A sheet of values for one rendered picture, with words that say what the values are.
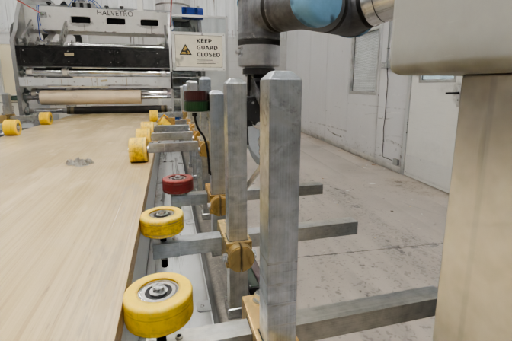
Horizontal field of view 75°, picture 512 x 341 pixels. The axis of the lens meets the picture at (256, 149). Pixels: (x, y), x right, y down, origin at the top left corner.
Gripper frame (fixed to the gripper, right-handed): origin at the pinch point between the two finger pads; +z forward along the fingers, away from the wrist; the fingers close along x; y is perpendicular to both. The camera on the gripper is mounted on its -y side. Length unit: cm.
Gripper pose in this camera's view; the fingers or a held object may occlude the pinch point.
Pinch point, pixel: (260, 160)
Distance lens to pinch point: 74.4
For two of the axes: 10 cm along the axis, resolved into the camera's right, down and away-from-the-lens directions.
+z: 0.0, 9.8, 2.0
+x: -9.7, 0.5, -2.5
